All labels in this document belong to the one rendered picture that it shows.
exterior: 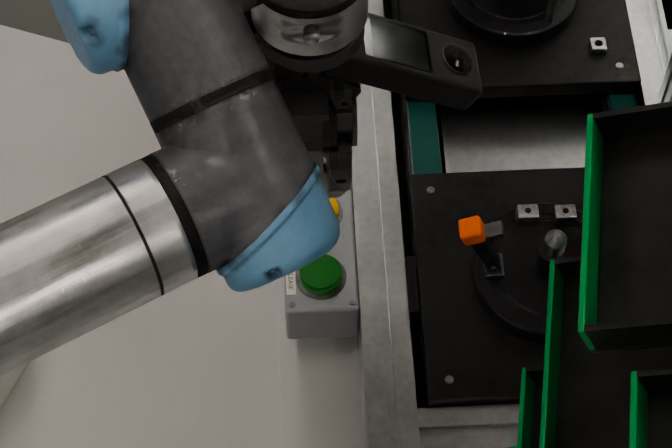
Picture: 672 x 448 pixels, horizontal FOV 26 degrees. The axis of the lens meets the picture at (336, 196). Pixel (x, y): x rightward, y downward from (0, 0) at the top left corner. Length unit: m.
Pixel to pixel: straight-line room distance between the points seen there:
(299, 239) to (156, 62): 0.12
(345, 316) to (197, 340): 0.17
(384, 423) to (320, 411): 0.13
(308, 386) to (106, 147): 0.36
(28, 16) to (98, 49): 2.03
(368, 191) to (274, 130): 0.62
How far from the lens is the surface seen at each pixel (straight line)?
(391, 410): 1.32
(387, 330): 1.36
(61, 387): 1.46
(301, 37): 0.90
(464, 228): 1.28
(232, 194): 0.79
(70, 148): 1.59
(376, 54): 0.96
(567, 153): 1.51
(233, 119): 0.80
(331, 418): 1.42
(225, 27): 0.81
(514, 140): 1.52
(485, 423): 1.32
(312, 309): 1.36
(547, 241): 1.31
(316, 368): 1.44
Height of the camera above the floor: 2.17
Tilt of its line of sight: 58 degrees down
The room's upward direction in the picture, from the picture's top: straight up
